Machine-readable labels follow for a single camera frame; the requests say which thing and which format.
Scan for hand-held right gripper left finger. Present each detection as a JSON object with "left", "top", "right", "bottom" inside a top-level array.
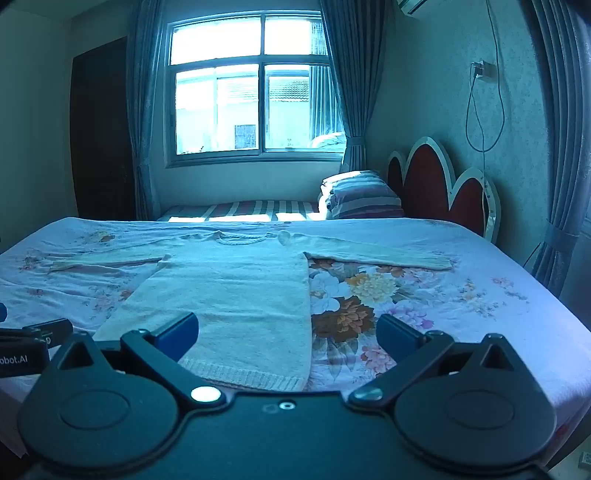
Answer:
[{"left": 50, "top": 312, "right": 227, "bottom": 409}]

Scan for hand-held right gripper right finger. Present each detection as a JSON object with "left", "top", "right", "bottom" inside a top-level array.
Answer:
[{"left": 349, "top": 314, "right": 517, "bottom": 409}]

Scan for cream towel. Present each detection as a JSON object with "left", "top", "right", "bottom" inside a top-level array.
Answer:
[{"left": 48, "top": 230, "right": 455, "bottom": 392}]

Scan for floral bed sheet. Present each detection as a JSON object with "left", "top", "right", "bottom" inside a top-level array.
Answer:
[{"left": 0, "top": 217, "right": 591, "bottom": 457}]

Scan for striped mattress sheet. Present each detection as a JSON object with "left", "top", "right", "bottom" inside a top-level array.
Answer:
[{"left": 157, "top": 199, "right": 326, "bottom": 223}]

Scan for striped pillow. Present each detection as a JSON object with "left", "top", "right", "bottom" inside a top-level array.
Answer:
[{"left": 318, "top": 170, "right": 404, "bottom": 220}]

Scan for red scalloped headboard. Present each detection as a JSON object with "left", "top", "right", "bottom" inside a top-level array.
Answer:
[{"left": 387, "top": 136, "right": 502, "bottom": 244}]

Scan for dark wooden wardrobe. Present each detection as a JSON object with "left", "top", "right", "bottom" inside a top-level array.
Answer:
[{"left": 69, "top": 37, "right": 139, "bottom": 221}]

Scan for white cloth bundle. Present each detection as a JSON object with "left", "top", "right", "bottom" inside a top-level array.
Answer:
[{"left": 310, "top": 131, "right": 347, "bottom": 151}]

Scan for blue window curtain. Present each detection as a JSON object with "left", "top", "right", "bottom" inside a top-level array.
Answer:
[
  {"left": 126, "top": 0, "right": 174, "bottom": 221},
  {"left": 318, "top": 0, "right": 391, "bottom": 174}
]

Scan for window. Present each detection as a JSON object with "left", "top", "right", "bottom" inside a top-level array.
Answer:
[{"left": 165, "top": 11, "right": 352, "bottom": 168}]

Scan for white air conditioner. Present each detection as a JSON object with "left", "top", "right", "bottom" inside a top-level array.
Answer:
[{"left": 397, "top": 0, "right": 439, "bottom": 17}]

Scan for white charger cable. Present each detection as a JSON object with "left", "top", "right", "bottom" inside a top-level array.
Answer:
[{"left": 465, "top": 62, "right": 505, "bottom": 232}]

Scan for blue wall curtain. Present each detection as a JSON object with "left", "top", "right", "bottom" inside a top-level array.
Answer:
[{"left": 522, "top": 0, "right": 591, "bottom": 301}]

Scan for wall socket with charger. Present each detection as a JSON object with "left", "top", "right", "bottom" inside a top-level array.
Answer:
[{"left": 471, "top": 60, "right": 498, "bottom": 83}]

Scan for air conditioner power cord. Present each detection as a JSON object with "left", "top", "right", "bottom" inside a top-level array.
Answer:
[{"left": 485, "top": 0, "right": 499, "bottom": 65}]

